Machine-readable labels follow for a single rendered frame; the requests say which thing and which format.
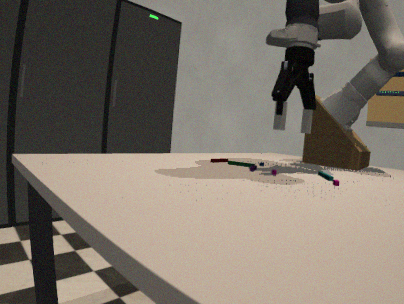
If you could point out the turquoise rod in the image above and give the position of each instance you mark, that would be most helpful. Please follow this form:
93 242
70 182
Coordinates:
326 176

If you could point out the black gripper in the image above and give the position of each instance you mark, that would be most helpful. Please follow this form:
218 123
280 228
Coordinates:
301 58

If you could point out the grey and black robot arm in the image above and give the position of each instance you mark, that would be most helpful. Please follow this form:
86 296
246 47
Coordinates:
343 21

